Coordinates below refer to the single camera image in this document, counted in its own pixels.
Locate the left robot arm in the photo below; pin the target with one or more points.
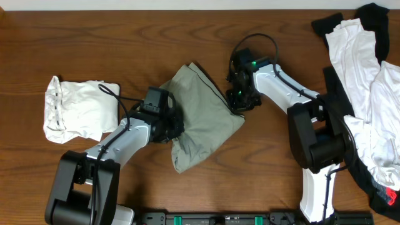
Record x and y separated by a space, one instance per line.
85 187

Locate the khaki shorts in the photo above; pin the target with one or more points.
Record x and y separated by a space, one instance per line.
208 122

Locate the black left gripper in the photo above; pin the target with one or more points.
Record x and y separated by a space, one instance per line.
179 127

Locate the folded white cloth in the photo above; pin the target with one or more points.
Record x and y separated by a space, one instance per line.
79 109

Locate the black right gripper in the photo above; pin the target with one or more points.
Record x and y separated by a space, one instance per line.
237 108

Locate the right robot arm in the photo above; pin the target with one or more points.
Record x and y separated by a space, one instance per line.
318 136

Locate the white shirt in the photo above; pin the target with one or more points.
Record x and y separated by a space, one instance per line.
372 88

